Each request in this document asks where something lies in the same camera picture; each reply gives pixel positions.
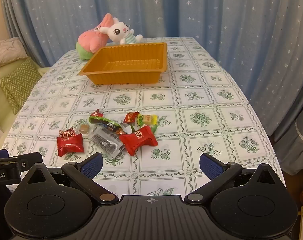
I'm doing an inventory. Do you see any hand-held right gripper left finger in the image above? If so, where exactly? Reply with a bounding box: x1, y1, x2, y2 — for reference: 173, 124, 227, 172
21, 152, 119, 205

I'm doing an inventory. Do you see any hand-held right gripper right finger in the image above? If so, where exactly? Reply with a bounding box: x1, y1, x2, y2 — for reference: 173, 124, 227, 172
185, 153, 286, 205

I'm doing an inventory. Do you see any clear black snack packet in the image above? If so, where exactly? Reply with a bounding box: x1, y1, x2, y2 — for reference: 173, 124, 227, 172
87, 127, 126, 159

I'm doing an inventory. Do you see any red gold-patterned snack packet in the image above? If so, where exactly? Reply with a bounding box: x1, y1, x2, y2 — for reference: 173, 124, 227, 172
57, 133, 85, 157

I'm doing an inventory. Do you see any small dark red striped candy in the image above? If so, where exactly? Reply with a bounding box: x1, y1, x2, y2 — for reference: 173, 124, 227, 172
58, 127, 77, 139

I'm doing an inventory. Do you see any large red white-print snack packet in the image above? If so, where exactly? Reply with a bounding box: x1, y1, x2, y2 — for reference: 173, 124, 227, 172
119, 126, 158, 157

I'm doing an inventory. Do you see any orange plastic tray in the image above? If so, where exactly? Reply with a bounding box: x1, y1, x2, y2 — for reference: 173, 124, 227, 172
78, 42, 168, 85

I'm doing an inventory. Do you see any green snack packet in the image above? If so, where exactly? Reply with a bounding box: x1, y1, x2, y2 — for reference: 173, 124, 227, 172
88, 116, 132, 133

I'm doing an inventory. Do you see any red wrapped candy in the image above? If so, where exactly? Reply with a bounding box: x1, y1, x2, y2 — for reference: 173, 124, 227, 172
123, 112, 140, 124

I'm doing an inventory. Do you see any yellow green wrapped candy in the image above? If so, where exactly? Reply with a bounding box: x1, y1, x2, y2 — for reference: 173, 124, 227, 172
137, 114, 159, 133

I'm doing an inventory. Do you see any green zigzag pillow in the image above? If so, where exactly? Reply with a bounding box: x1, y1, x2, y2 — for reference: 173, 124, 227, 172
0, 58, 43, 116

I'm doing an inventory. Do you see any blue lace-trimmed curtain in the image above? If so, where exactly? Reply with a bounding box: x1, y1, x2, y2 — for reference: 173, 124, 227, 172
274, 116, 303, 176

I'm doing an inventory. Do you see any white embroidered pillow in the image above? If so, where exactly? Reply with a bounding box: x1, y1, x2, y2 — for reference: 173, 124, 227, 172
0, 37, 28, 69

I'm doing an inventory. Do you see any pink starfish plush toy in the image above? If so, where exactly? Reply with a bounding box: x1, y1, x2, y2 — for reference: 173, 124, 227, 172
75, 13, 115, 61

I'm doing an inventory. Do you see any white rabbit plush toy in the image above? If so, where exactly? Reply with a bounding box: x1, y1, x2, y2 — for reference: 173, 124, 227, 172
99, 17, 144, 46

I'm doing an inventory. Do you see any blue star-print curtain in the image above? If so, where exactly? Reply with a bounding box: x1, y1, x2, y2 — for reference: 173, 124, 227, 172
1, 0, 303, 155

